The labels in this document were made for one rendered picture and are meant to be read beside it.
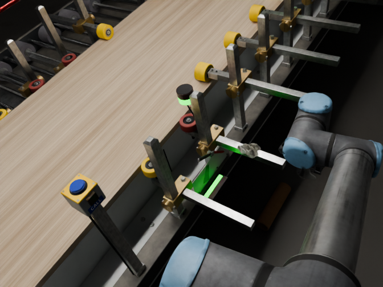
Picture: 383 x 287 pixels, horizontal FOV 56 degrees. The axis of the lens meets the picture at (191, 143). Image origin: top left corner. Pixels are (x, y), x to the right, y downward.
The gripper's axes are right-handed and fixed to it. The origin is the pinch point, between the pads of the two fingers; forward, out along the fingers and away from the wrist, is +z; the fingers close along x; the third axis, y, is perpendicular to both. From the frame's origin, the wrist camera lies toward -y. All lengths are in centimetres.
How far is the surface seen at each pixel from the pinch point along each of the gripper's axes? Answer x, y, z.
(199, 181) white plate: -15.9, -35.1, 6.7
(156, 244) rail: -44, -37, 13
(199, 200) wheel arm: -25.9, -27.6, 0.7
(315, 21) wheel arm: 74, -26, -13
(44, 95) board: -15, -125, -7
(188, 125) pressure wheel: -2.6, -46.1, -8.1
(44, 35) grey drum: 30, -185, -1
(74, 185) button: -55, -38, -41
